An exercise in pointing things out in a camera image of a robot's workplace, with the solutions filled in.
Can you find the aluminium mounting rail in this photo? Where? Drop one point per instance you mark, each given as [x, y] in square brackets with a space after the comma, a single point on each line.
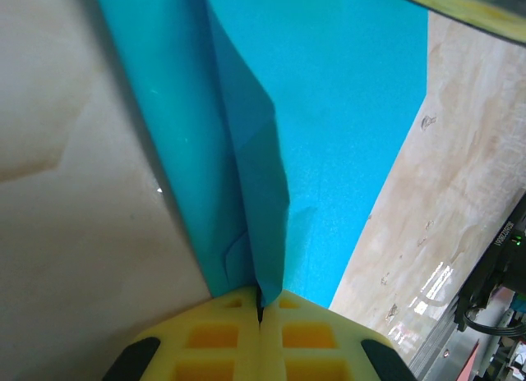
[444, 348]

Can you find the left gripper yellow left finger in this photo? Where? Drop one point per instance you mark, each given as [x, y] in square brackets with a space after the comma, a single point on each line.
[213, 336]

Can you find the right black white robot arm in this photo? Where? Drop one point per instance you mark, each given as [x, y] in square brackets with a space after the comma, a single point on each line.
[505, 266]

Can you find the blue square paper sheet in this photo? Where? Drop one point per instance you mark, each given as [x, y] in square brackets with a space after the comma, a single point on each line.
[328, 110]

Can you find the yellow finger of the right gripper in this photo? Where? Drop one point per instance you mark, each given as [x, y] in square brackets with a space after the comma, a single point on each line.
[485, 3]

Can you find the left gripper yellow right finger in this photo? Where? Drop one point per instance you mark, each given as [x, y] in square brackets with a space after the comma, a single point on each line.
[308, 336]

